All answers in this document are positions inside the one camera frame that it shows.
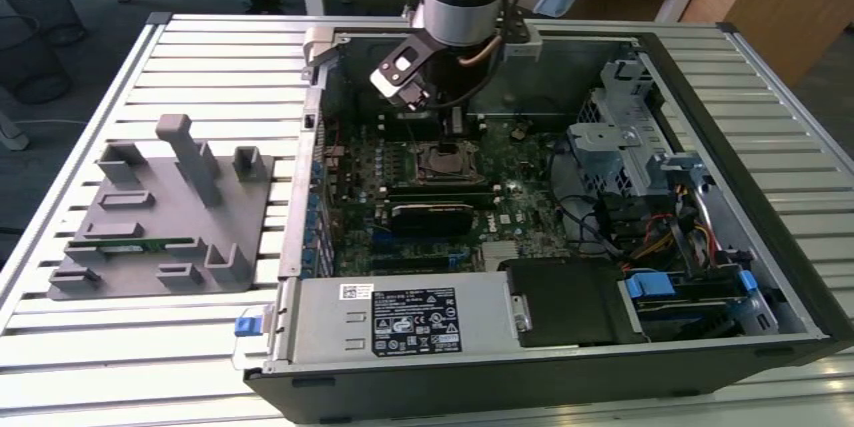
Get blue plastic release latch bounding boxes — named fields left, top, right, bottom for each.
left=234, top=313, right=265, bottom=339

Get CPU socket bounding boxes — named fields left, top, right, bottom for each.
left=413, top=141, right=481, bottom=184

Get green RAM stick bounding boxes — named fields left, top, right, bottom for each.
left=69, top=237, right=197, bottom=254

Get black and white wrist camera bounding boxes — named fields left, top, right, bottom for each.
left=369, top=32, right=437, bottom=112

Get black mesh waste bin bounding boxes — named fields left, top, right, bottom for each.
left=0, top=0, right=89, bottom=46
left=0, top=11, right=74, bottom=106

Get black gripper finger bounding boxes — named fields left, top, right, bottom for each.
left=441, top=105, right=467, bottom=151

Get black PC case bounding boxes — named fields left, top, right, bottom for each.
left=230, top=21, right=854, bottom=426

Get grey metal foot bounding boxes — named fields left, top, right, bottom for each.
left=0, top=96, right=32, bottom=151

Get hard disk in blue carrier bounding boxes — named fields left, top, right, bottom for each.
left=617, top=266, right=784, bottom=341

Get silver drive cage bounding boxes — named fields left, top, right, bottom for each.
left=565, top=59, right=710, bottom=199

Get wooden cabinet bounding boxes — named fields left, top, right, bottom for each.
left=680, top=0, right=854, bottom=93

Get black cable with brass plug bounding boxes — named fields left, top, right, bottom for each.
left=458, top=0, right=582, bottom=67

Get yellow power wire bundle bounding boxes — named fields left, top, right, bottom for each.
left=620, top=184, right=726, bottom=273

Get green motherboard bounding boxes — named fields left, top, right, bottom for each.
left=318, top=115, right=590, bottom=279

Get silver chipset heatsink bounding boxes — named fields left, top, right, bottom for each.
left=481, top=240, right=522, bottom=269

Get silver power supply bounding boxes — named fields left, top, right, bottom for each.
left=263, top=272, right=536, bottom=366

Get silver CPU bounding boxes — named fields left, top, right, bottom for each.
left=427, top=148, right=469, bottom=178

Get small black graphics card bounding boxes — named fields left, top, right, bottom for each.
left=389, top=202, right=477, bottom=240

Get black RAM slot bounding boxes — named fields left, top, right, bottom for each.
left=382, top=193, right=504, bottom=201
left=382, top=183, right=502, bottom=192
left=377, top=124, right=487, bottom=134
left=377, top=118, right=486, bottom=128
left=382, top=197, right=504, bottom=206
left=382, top=188, right=502, bottom=197
left=377, top=112, right=486, bottom=122

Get black expansion slot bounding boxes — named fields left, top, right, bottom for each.
left=369, top=255, right=457, bottom=272

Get black plastic shroud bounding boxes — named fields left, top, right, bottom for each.
left=504, top=256, right=654, bottom=349

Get grey parts rack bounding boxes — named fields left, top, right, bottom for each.
left=46, top=114, right=277, bottom=302

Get pale grey wrist camera block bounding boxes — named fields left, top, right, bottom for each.
left=504, top=21, right=544, bottom=59

